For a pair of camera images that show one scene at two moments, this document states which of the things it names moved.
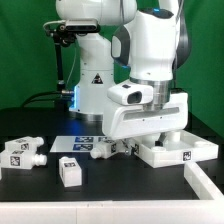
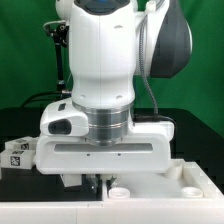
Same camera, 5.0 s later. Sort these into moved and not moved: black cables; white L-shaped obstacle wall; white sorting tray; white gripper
Moved: white sorting tray; white gripper
Not moved: white L-shaped obstacle wall; black cables
